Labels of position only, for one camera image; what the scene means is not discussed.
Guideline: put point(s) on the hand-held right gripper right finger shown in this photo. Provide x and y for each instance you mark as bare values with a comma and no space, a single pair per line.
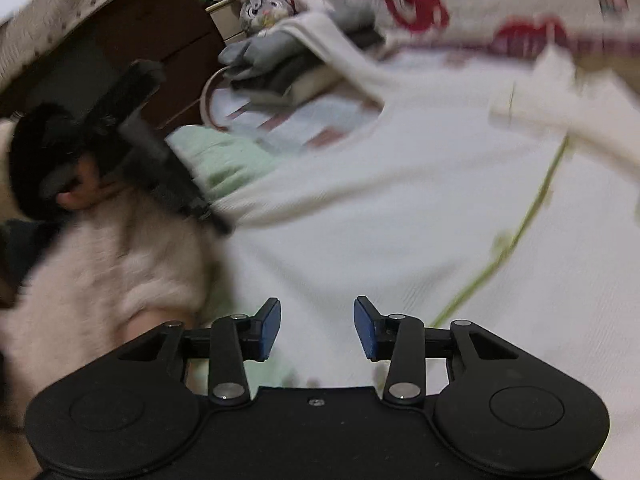
366,330

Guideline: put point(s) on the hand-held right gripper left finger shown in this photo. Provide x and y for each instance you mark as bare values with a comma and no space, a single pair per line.
269,330

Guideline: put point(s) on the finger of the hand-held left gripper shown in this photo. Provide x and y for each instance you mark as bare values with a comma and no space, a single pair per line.
170,175

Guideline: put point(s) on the cream white knit garment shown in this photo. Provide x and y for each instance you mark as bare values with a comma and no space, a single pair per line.
400,200

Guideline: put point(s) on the person's left hand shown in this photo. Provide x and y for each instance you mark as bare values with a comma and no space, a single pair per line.
85,190

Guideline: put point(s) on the light green blanket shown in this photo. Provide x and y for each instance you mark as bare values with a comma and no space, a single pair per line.
220,160

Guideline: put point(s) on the brown wooden cabinet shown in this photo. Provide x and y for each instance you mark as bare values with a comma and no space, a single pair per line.
150,25

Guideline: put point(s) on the beige patterned cloth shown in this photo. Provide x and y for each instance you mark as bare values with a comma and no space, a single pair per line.
60,15

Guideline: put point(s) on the round checked dog-print mat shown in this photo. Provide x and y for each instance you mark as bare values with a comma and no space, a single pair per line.
300,120

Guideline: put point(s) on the cream drawer unit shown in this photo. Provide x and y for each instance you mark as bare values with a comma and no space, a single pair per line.
225,22

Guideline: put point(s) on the dark grey folded garment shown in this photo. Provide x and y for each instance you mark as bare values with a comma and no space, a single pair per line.
285,75

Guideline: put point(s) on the grey folded sweater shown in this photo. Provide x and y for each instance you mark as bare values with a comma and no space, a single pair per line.
265,47

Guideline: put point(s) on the white folded garment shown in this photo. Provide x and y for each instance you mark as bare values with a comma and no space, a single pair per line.
315,85

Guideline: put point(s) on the grey plush toy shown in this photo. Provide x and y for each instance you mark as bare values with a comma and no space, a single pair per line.
260,5

